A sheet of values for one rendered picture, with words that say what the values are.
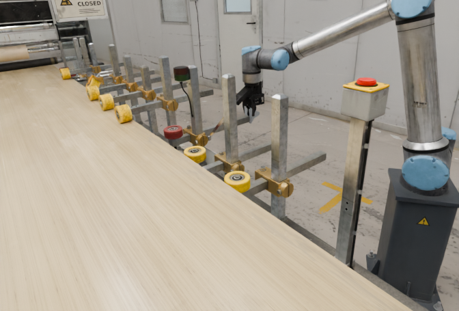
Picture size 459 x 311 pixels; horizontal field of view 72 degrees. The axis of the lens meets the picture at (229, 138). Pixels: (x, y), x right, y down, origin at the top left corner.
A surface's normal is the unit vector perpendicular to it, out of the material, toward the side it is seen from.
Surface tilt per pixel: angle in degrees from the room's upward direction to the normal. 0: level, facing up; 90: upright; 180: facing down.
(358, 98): 90
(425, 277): 90
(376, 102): 90
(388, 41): 90
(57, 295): 0
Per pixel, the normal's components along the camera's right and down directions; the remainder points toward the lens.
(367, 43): -0.73, 0.31
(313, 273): -0.05, -0.91
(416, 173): -0.55, 0.44
